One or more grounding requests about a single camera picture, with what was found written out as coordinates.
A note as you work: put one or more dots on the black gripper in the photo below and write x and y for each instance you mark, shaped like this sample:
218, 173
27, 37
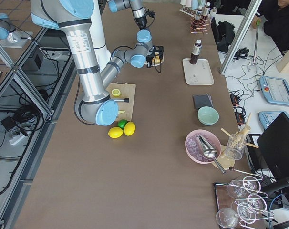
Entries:
149, 58
141, 23

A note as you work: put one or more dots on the braided donut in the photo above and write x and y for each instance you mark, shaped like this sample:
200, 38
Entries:
156, 60

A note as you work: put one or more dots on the white plate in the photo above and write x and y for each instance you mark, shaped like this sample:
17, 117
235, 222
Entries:
161, 61

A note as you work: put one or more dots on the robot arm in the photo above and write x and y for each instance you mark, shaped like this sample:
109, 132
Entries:
81, 22
142, 15

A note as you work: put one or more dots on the dark tea bottle on tray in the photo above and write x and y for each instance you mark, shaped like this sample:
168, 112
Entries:
195, 52

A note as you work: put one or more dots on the cream rabbit tray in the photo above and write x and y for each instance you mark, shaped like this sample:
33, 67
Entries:
199, 73

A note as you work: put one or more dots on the wooden cutting board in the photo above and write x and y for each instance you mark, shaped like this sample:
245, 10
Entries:
127, 91

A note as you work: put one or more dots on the metal muddler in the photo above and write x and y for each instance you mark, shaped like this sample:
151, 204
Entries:
125, 100

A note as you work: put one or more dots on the half lemon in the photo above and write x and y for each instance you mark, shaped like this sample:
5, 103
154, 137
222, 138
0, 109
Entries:
116, 92

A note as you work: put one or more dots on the light blue cup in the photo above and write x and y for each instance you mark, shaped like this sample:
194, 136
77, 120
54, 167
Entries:
194, 4

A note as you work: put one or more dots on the dark tea bottle in rack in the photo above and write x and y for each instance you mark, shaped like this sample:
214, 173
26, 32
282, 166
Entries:
198, 14

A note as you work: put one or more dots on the grey folded cloth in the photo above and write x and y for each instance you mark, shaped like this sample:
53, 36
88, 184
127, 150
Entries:
202, 100

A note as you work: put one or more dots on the green lime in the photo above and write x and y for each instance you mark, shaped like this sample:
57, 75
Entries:
121, 124

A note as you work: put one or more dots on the yellow lemon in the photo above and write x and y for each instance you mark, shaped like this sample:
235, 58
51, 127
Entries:
115, 132
129, 129

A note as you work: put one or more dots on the green bowl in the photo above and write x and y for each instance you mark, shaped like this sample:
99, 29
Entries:
208, 115

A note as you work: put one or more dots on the pink bowl with ice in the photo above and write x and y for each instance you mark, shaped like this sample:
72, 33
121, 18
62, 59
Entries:
193, 150

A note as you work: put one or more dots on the metal ice scoop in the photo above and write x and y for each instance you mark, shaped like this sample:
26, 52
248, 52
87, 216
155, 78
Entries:
208, 151

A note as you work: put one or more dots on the glass mug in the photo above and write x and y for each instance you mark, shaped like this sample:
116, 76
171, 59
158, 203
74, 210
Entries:
235, 146

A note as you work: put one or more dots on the wooden mug tree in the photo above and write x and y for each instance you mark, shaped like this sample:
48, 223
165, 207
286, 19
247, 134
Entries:
227, 162

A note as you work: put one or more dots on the blue teach pendant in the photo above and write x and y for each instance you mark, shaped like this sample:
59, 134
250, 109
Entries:
275, 90
267, 117

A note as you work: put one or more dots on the black monitor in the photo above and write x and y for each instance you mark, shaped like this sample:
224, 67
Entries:
274, 147

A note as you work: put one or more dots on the wine glass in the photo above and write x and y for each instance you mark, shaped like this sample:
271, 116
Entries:
243, 187
248, 208
227, 218

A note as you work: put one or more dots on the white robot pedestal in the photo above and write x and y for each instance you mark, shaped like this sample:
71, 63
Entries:
98, 39

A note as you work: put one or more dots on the copper wire bottle rack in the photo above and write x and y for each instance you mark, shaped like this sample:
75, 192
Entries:
200, 25

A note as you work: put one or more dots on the aluminium frame post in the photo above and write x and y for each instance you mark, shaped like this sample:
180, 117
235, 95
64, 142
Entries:
240, 34

